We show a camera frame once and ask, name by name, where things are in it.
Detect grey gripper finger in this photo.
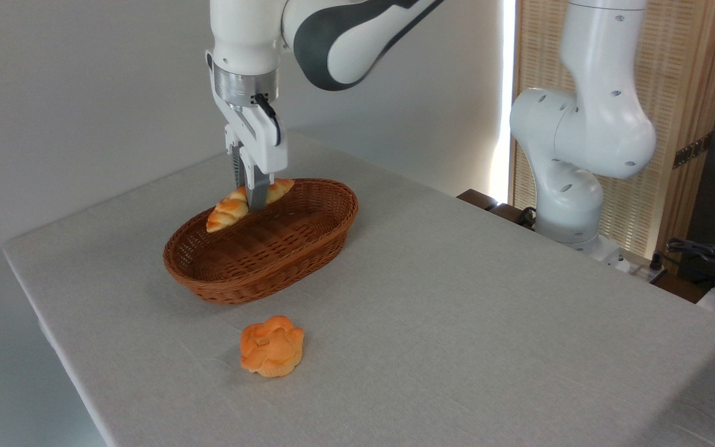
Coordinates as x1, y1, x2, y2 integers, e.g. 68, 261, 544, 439
231, 144, 246, 191
243, 149, 270, 212

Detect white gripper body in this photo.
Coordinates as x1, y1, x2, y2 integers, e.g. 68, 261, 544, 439
223, 102, 289, 176

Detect long braided bread loaf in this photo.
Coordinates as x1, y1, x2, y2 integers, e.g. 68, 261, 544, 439
206, 179, 295, 234

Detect round knotted bread roll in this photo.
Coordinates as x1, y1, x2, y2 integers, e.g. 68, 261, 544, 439
240, 315, 305, 378

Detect brown wicker oval basket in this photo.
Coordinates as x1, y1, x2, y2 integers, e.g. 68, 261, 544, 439
163, 178, 359, 305

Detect grey tablecloth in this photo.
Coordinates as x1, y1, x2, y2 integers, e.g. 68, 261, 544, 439
2, 133, 715, 447

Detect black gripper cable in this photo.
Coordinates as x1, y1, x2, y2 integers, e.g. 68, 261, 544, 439
251, 93, 282, 147

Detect black cable bundle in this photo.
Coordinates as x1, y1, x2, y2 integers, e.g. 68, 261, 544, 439
665, 238, 715, 292

